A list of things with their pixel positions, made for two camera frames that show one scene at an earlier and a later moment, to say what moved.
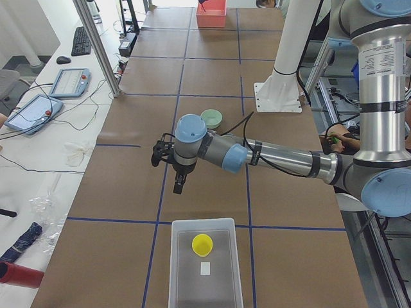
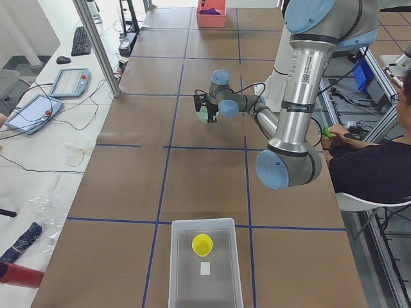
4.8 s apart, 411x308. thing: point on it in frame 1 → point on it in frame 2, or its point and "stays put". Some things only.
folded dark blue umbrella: x=29 y=236 stays put
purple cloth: x=201 y=2 → x=209 y=11
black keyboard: x=81 y=44 stays put
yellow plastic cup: x=202 y=244 stays put
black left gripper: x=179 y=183 → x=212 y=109
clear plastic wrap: x=46 y=211 stays put
